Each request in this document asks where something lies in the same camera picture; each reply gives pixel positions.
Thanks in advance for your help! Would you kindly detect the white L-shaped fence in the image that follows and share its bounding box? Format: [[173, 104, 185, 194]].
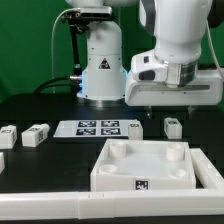
[[0, 148, 224, 221]]

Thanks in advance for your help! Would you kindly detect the grey cable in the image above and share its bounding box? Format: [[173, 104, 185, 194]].
[[50, 8, 82, 94]]

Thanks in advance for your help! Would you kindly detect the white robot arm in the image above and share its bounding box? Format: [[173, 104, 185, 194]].
[[65, 0, 224, 107]]

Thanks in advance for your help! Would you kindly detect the white square tabletop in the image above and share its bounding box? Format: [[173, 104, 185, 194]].
[[90, 139, 196, 192]]

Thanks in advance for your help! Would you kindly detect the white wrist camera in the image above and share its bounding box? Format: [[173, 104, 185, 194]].
[[130, 50, 168, 82]]

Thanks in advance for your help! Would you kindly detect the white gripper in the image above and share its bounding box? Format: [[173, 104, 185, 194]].
[[125, 70, 223, 119]]

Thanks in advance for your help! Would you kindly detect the black cable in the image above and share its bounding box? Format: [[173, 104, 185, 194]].
[[33, 74, 83, 94]]

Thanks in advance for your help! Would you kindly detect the white marker sheet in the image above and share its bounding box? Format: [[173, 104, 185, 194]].
[[54, 119, 140, 138]]

